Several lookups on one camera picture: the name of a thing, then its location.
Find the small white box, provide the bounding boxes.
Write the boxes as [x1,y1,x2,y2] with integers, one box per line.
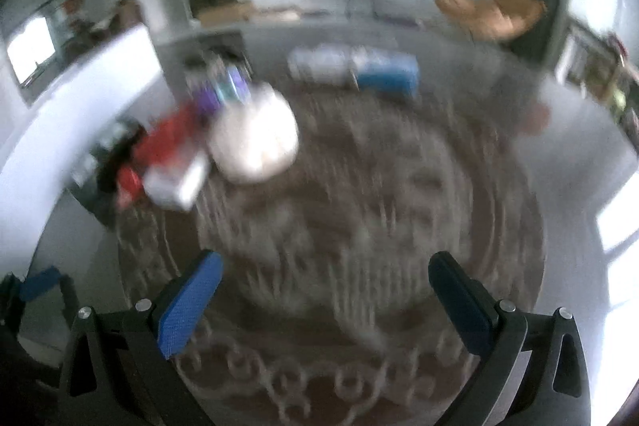
[144,151,211,210]

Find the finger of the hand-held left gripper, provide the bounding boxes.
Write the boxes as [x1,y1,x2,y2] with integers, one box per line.
[59,277,81,323]
[19,266,65,303]

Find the white printed box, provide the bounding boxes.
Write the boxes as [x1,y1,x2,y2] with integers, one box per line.
[288,46,359,86]

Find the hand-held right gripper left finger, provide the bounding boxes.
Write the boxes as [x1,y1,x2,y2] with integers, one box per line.
[59,250,224,426]

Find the dark grey box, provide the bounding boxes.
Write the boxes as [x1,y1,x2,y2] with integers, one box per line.
[74,118,151,207]

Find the dark patterned round desktop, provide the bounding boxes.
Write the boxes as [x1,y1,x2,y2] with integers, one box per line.
[0,24,639,426]

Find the glass sliding door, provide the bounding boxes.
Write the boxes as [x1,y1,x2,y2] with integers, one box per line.
[4,0,87,108]

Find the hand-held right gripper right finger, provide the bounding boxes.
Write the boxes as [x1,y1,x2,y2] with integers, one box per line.
[428,251,592,426]

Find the orange lounge chair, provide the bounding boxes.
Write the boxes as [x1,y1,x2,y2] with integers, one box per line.
[433,0,548,44]

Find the wooden dining set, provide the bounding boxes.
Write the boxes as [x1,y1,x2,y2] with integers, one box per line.
[65,0,147,44]

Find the cream white knit hat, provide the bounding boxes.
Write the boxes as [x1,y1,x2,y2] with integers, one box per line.
[206,83,301,186]

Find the cardboard box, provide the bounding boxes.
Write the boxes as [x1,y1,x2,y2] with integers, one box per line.
[196,1,256,28]

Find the large white box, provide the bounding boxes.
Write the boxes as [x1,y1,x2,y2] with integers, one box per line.
[0,24,167,190]

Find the dark wooden chair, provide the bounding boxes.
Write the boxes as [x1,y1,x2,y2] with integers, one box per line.
[556,21,601,83]

